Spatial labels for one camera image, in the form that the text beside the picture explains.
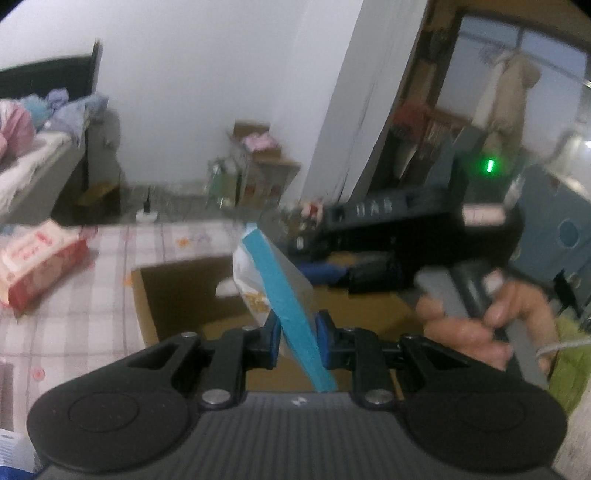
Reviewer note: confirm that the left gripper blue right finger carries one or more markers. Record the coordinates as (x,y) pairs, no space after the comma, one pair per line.
(360,352)

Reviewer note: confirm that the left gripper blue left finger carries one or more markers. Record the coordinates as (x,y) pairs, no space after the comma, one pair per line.
(231,357)

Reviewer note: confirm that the red wet wipes pack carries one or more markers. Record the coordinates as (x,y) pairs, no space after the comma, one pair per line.
(34,261)

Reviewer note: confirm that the pink grey quilt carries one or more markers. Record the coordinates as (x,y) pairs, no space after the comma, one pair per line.
(17,129)

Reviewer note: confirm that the person right hand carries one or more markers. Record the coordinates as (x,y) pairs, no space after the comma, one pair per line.
(489,322)

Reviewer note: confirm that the teal sponge pack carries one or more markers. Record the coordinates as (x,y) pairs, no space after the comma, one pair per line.
(269,283)

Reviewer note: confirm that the small cardboard box with clothes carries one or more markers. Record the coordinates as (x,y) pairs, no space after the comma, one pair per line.
(256,138)

